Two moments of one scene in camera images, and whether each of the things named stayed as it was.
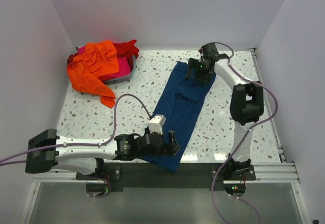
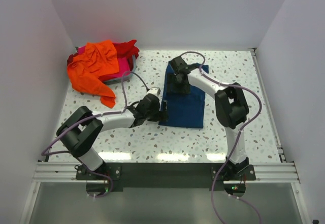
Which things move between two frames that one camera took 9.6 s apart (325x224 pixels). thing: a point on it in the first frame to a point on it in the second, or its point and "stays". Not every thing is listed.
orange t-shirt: [84, 70] stays
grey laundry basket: [123, 79] stays
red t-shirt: [126, 49] stays
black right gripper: [200, 71] to [178, 86]
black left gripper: [167, 144] to [161, 110]
